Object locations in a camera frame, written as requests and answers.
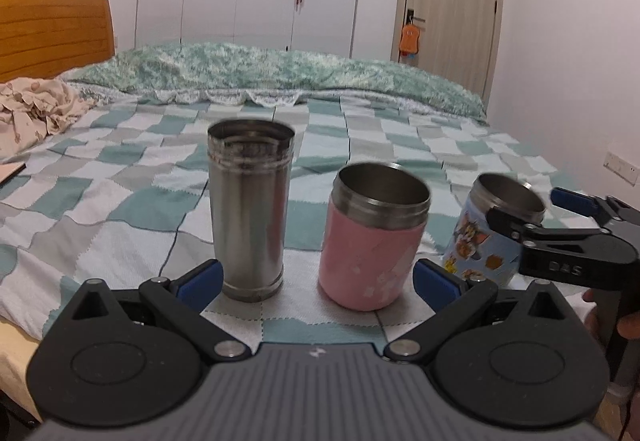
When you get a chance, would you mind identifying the tall plain steel cup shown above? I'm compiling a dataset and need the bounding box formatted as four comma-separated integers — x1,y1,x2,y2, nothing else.
207,118,296,304

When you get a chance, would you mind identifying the cartoon printed steel cup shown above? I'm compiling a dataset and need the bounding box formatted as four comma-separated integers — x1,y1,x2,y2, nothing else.
442,172,547,290

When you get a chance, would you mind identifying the white wall socket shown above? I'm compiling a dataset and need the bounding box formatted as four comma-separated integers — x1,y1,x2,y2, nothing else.
602,151,640,187

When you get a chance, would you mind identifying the beige floral cloth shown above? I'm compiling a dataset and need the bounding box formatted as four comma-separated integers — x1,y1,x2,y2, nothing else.
0,77,99,156

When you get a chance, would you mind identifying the orange hanging bag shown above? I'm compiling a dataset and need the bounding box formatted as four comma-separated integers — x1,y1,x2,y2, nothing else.
398,23,421,64

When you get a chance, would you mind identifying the checkered bed blanket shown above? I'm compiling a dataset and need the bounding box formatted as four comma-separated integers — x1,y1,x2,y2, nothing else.
0,93,618,358

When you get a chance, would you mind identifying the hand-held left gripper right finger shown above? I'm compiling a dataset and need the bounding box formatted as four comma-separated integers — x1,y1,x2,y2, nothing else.
383,259,577,365

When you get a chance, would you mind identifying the green floral quilt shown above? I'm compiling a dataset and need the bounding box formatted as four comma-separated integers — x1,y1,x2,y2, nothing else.
60,42,489,124

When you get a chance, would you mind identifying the person's right hand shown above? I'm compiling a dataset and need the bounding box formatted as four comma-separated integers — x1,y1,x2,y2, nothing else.
582,290,640,347

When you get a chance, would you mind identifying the wooden headboard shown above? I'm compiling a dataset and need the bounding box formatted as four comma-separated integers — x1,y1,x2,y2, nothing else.
0,0,117,84

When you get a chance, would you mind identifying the pale yellow mattress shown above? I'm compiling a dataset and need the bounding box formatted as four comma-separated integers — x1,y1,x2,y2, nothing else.
0,320,43,423

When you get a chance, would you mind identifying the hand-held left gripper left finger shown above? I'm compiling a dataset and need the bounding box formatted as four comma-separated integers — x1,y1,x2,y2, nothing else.
65,259,252,365

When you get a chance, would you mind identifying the pink steel cup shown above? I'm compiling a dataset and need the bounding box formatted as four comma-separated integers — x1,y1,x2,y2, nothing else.
318,162,432,312

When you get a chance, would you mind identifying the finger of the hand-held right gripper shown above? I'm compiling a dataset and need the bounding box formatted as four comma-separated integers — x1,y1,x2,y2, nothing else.
550,187,640,236
486,204,612,248

